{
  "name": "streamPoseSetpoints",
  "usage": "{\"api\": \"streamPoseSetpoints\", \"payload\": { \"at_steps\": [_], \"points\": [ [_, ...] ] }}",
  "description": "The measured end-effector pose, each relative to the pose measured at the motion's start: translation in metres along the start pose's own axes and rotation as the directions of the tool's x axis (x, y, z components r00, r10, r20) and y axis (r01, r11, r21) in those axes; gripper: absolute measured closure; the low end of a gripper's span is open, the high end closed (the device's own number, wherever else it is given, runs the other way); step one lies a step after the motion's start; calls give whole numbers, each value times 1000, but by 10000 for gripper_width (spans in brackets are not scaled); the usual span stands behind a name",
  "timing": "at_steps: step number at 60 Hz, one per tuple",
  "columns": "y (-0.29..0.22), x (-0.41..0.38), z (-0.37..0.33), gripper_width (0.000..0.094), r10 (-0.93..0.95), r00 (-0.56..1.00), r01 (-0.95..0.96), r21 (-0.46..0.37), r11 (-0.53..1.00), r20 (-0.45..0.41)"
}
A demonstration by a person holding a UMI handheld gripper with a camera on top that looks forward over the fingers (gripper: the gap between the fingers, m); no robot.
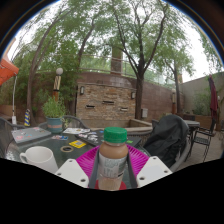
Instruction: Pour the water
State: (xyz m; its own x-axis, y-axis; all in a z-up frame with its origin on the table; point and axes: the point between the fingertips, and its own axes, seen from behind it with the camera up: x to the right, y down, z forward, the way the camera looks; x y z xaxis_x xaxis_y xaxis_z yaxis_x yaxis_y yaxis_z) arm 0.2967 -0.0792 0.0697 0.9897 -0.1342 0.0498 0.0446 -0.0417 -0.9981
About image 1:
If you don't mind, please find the round black patio table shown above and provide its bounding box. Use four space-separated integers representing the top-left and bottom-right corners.
181 119 202 131

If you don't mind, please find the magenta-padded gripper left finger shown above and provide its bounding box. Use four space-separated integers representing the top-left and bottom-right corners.
54 145 101 190

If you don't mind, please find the round tan ring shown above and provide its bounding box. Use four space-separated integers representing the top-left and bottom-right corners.
60 145 75 154

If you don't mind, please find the white mug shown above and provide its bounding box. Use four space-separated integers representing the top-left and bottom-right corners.
19 145 60 175

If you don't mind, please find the leaning tree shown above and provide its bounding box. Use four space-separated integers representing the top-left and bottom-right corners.
13 6 108 127

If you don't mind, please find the white booklet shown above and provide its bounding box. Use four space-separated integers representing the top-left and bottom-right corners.
62 127 91 136

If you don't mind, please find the black metal chair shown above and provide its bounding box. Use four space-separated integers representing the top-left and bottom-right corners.
191 119 218 158

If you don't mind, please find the black laptop with stickers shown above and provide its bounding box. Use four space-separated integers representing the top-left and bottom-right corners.
74 131 143 150

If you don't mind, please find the brown drink bottle green cap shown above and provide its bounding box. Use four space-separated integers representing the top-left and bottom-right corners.
96 126 130 192

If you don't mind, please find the grey chair holding jacket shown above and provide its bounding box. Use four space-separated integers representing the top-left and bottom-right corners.
138 114 195 173

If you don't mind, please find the yellow card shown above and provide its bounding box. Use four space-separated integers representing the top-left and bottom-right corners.
68 139 88 150

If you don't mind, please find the closed maroon patio umbrella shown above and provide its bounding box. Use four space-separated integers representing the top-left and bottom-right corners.
208 74 220 122

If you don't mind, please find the dark-trunked tree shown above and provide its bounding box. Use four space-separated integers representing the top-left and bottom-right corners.
106 0 201 121

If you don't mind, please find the potted green plant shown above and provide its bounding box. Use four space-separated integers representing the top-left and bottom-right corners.
41 96 68 135

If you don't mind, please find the orange canopy tent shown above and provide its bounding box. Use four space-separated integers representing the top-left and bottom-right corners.
0 54 20 126

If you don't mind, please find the grey laptop with stickers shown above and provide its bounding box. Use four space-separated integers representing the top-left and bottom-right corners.
10 126 53 145

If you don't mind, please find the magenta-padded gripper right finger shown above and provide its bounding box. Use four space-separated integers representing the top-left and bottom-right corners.
126 144 173 190

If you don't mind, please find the black jacket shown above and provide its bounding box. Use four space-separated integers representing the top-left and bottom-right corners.
143 114 190 168

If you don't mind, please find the yellow blue striped bollard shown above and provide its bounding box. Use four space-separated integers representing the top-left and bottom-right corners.
23 108 32 128

